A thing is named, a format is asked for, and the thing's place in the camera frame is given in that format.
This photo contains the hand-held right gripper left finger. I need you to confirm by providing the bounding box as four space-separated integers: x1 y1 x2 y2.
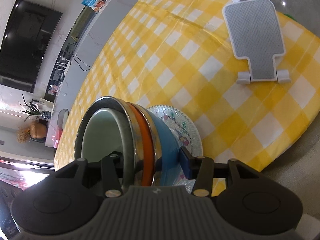
56 154 125 198

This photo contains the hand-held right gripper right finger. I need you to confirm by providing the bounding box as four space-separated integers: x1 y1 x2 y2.
180 147 260 197

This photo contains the clear glass plate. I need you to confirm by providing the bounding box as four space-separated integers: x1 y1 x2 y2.
146 104 203 200

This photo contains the blue steel bowl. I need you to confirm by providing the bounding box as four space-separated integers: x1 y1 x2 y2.
136 106 185 187

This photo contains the green ceramic bowl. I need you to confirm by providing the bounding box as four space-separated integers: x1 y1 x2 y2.
80 107 135 189

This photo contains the orange steel bowl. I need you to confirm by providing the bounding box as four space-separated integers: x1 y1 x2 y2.
74 96 157 188

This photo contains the pink storage box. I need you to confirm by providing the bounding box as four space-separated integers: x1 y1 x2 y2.
51 127 62 148

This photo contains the brown vase with dried flowers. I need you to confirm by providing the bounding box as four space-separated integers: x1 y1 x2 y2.
17 122 48 144

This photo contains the yellow checked tablecloth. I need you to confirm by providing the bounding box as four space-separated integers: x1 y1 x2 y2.
54 0 320 198

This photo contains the glass vase with green plant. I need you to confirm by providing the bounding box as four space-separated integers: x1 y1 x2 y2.
20 94 52 122

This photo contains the white router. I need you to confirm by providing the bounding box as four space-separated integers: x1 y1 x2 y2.
55 59 70 74

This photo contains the white marble media console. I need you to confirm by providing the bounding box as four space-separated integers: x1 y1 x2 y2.
45 0 150 120

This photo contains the white phone stand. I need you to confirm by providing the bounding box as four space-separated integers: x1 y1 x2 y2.
222 0 292 85

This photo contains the black television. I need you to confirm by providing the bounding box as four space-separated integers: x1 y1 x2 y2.
0 0 63 93

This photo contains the blue snack bag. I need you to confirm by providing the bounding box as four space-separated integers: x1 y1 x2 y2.
82 0 105 13

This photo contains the white picture frame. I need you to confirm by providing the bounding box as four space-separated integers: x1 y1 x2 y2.
39 99 54 113

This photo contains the black power cable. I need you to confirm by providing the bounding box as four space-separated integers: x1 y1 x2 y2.
72 54 93 72

